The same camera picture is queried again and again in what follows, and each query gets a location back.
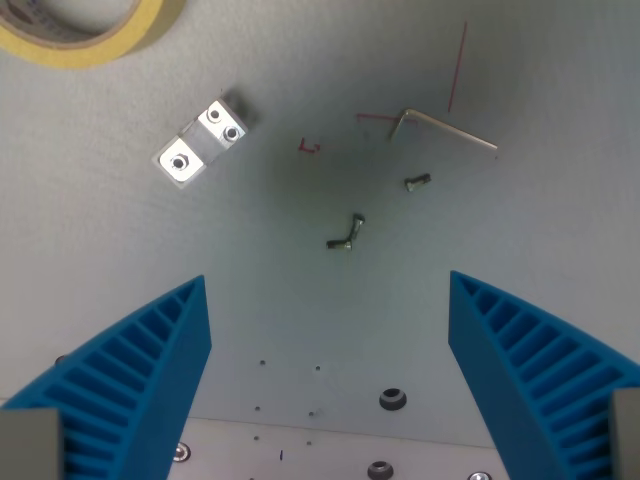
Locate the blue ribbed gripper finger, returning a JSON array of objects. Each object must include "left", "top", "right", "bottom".
[
  {"left": 0, "top": 274, "right": 213, "bottom": 480},
  {"left": 447, "top": 270, "right": 640, "bottom": 480}
]

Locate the yellow masking tape roll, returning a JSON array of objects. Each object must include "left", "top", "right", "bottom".
[{"left": 0, "top": 0, "right": 187, "bottom": 70}]

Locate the aluminium bracket block with holes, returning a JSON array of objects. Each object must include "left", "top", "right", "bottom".
[{"left": 151, "top": 89, "right": 259, "bottom": 190}]

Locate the metal hex allen key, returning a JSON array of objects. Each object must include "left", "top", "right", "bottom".
[{"left": 389, "top": 108, "right": 499, "bottom": 152}]

